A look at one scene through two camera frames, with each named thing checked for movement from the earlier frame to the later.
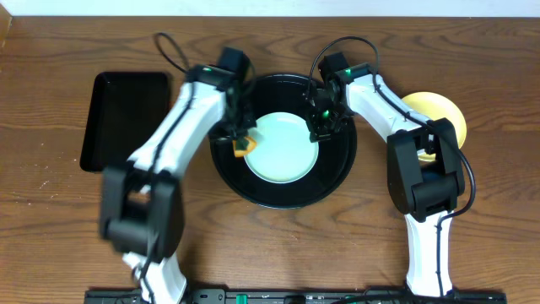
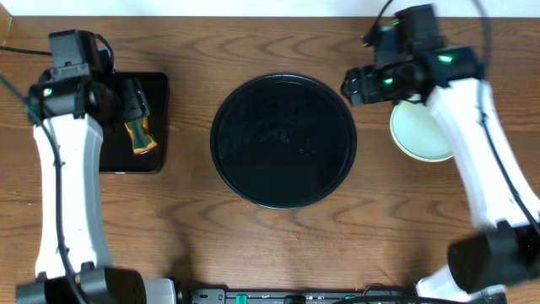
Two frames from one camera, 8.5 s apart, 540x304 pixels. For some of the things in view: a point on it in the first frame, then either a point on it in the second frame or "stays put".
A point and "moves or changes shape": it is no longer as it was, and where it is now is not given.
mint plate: x=284 y=151 moves or changes shape
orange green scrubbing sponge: x=243 y=146 -> x=143 y=142
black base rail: x=294 y=295 stays put
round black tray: x=285 y=93 stays put
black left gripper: x=245 y=124 -> x=137 y=102
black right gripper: x=317 y=133 -> x=357 y=75
